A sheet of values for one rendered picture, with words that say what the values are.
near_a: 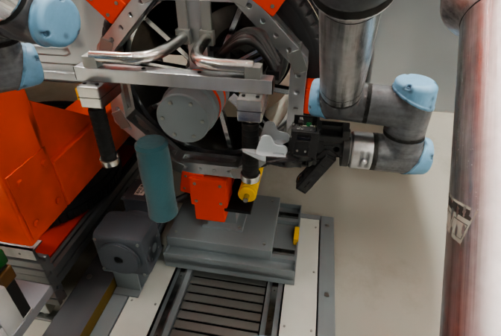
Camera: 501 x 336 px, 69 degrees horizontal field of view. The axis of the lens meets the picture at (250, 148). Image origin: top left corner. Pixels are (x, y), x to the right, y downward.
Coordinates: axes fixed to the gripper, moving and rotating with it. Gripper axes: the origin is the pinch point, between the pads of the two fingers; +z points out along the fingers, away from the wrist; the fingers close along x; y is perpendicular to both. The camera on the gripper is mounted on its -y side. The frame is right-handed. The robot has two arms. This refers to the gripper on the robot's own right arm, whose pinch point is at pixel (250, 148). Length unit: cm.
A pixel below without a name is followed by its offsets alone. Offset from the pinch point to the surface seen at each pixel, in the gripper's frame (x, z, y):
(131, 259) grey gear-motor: -5, 39, -50
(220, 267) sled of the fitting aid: -23, 16, -70
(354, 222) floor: -70, -38, -83
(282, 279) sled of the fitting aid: -23, -8, -71
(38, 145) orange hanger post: -4, 56, -8
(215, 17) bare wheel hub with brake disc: -53, 21, 14
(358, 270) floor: -41, -38, -83
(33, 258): 2, 67, -47
